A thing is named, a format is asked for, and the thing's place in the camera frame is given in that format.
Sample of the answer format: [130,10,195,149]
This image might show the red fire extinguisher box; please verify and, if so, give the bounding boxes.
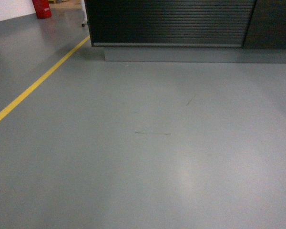
[32,0,51,19]

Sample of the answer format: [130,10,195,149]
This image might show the black checkout counter cabinet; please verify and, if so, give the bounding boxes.
[85,0,286,63]

